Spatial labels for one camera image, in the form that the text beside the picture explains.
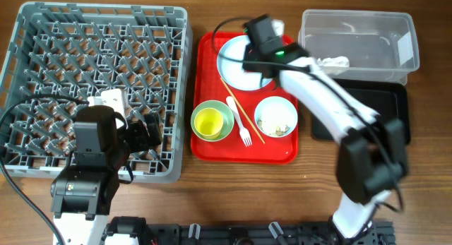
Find light blue round plate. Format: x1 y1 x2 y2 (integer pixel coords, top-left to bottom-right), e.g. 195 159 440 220
217 35 272 91

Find yellow plastic cup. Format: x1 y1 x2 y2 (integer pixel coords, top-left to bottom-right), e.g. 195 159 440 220
194 107 224 140

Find green plastic bowl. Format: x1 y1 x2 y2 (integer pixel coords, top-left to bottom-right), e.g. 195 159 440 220
191 100 234 142

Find wooden chopstick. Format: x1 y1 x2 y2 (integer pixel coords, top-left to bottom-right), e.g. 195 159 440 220
220 78 266 145

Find white small bowl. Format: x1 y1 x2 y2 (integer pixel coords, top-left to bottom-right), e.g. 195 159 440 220
254 96 298 138

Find white plastic fork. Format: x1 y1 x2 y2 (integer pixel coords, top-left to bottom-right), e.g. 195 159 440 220
226 96 252 147

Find rice and food scraps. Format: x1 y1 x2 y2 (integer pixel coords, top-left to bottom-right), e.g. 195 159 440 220
257 114 290 137

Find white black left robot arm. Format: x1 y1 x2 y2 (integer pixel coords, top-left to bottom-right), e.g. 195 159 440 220
51 105 162 244

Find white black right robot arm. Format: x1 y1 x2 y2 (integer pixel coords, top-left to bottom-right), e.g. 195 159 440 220
243 15 409 241

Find grey plastic dishwasher rack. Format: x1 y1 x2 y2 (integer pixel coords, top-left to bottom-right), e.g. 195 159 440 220
1 2 193 183

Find clear plastic waste bin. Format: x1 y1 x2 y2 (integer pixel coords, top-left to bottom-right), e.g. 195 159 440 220
298 9 420 85

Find black waste tray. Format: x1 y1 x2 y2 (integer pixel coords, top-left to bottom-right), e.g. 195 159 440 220
311 78 412 145

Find red plastic tray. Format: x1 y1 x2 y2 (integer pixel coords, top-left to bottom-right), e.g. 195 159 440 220
191 32 299 165

